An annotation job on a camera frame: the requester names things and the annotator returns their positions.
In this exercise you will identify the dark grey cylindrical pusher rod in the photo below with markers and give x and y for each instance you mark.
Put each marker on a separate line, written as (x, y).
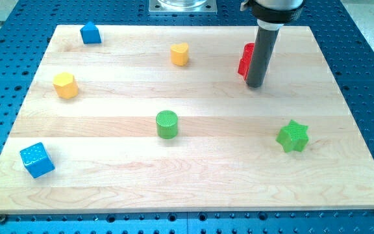
(264, 44)

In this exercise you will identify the yellow heart block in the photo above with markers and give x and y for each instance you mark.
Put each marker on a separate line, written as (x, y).
(179, 54)

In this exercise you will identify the blue triangle block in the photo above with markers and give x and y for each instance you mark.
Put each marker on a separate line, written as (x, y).
(90, 34)

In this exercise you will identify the red block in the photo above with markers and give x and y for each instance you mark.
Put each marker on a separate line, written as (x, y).
(245, 60)

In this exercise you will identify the green star block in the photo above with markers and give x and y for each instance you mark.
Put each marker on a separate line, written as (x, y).
(293, 137)

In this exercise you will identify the green cylinder block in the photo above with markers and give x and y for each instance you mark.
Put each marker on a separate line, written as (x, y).
(167, 124)

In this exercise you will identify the wooden board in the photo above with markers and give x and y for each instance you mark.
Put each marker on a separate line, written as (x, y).
(109, 158)

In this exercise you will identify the yellow hexagon block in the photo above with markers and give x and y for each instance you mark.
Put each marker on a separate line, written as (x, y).
(65, 85)

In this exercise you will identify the blue cube block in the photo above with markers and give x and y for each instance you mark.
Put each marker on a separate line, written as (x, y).
(36, 160)

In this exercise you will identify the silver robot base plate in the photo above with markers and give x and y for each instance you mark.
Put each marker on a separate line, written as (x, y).
(182, 6)

